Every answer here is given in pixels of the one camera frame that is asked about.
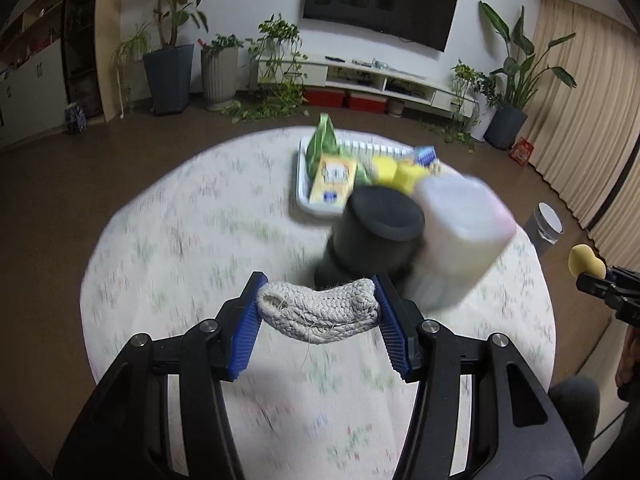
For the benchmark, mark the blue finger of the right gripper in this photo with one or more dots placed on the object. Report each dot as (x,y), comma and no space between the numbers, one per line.
(622,276)
(600,288)

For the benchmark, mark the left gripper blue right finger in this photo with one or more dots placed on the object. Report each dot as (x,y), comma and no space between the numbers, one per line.
(398,320)

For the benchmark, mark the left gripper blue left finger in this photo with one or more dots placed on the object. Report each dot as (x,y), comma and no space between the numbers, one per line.
(246,322)

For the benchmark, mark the peanut-shaped yellow sponge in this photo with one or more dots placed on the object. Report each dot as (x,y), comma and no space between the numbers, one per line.
(583,260)

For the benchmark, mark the beige woven rope pad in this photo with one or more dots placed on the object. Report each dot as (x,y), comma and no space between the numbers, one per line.
(319,316)

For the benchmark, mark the yellow rectangular sponge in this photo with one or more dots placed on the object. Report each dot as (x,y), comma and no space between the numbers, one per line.
(407,176)

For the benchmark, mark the yellow Vinda tissue pack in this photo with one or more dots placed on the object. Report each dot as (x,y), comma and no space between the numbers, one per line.
(334,181)

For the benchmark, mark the yellow sponge with woven band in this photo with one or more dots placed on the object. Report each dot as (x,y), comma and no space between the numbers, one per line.
(383,170)

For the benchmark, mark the blue tissue pack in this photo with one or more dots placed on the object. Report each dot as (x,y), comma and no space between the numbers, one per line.
(424,155)

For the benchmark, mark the white ribbed plastic tray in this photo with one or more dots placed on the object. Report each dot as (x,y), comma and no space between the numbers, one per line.
(363,144)

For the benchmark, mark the green floral cloth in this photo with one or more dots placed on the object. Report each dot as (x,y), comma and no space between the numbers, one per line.
(324,142)

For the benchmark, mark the cream chenille scrubber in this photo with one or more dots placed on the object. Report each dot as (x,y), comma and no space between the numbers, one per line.
(435,167)

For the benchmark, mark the person's right hand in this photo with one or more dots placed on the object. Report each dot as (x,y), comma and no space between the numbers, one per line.
(627,373)

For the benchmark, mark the grey cylindrical trash bin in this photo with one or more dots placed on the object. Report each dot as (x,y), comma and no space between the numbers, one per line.
(543,228)

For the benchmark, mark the black cylindrical container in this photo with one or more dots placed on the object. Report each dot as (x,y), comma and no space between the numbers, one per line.
(380,232)

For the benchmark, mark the translucent plastic storage box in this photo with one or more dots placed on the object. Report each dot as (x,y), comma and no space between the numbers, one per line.
(466,229)

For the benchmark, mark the beige curtain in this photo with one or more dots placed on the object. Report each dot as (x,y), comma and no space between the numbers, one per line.
(583,137)

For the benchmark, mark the red gift box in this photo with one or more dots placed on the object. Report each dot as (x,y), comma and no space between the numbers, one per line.
(521,151)

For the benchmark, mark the large-leaf plant dark pot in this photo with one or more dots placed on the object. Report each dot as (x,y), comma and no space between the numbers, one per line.
(522,70)

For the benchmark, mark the red storage box right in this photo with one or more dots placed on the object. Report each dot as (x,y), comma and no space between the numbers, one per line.
(369,103)

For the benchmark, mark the red storage box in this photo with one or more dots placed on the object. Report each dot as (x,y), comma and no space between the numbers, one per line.
(369,103)
(324,97)

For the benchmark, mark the small bushy plant by console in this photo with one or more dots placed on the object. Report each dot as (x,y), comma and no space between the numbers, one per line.
(474,93)

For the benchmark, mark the red storage box left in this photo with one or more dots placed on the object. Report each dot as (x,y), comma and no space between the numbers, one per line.
(324,97)

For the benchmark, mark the tall plant in dark pot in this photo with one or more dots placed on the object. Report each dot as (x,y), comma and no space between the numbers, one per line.
(167,68)

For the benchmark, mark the trailing green vine plant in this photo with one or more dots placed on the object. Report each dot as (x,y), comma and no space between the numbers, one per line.
(277,63)

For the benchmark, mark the plant in ribbed grey pot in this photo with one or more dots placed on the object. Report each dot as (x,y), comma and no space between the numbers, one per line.
(219,66)

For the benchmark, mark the white wall cabinet shelving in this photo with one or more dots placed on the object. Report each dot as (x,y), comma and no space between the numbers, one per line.
(33,94)

